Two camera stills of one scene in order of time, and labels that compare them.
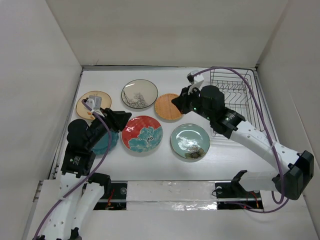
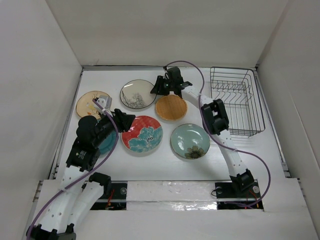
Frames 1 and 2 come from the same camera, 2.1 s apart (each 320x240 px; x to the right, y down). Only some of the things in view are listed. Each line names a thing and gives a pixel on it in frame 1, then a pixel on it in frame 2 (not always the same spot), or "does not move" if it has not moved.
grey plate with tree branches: [139, 94] does not move
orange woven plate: [165, 108] does not move
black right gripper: [181, 102] → [157, 88]
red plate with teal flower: [142, 133] does not move
